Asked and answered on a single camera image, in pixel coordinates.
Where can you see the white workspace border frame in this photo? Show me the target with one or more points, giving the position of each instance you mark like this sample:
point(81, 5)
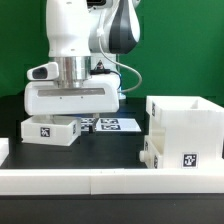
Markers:
point(107, 181)

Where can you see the white drawer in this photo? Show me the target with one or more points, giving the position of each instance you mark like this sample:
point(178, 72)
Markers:
point(150, 155)
point(51, 130)

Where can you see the white drawer cabinet box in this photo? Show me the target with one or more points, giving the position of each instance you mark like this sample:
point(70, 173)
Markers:
point(187, 131)

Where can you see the white front drawer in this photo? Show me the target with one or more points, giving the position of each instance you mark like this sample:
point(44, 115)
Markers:
point(150, 155)

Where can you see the fiducial marker sheet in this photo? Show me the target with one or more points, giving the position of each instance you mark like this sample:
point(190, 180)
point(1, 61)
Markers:
point(110, 124)

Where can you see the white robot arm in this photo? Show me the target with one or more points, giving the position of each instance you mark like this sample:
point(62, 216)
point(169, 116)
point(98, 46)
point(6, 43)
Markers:
point(84, 38)

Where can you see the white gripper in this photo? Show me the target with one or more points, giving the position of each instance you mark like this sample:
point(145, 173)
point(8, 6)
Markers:
point(96, 95)

